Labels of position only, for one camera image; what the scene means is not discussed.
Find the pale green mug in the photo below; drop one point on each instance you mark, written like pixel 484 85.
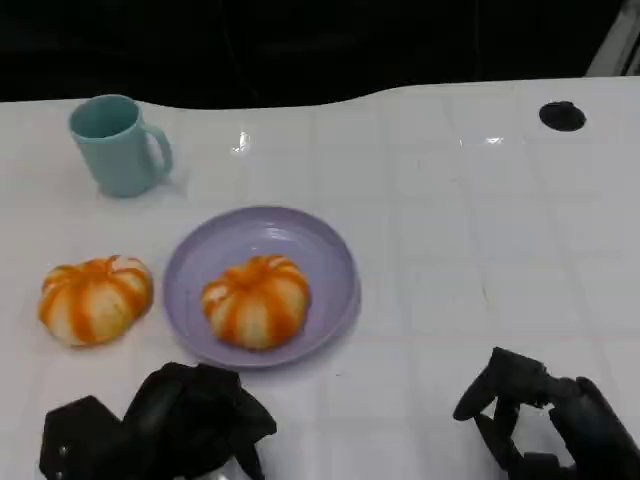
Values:
pixel 117 150

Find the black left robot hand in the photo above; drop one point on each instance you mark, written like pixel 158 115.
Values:
pixel 190 415

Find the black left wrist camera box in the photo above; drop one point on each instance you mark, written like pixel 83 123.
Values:
pixel 80 440

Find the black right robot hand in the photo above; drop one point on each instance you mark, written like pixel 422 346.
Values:
pixel 595 425

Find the orange white toy bread roll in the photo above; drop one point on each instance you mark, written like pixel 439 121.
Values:
pixel 95 302
pixel 255 302

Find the black round table grommet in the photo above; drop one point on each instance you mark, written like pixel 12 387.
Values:
pixel 562 116

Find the white metal frame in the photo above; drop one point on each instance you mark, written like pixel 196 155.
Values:
pixel 617 45

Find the lilac plate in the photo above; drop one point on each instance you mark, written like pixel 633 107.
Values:
pixel 330 280

